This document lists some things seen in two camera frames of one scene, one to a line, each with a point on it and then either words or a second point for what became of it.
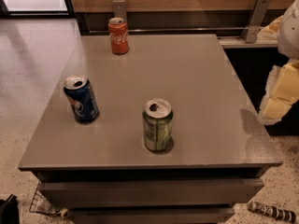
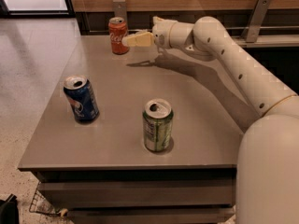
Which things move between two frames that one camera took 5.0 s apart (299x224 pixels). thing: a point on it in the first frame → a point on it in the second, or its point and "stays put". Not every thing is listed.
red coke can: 119,35 stays put
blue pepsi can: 81,98 stays put
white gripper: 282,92 → 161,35
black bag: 9,213 stays put
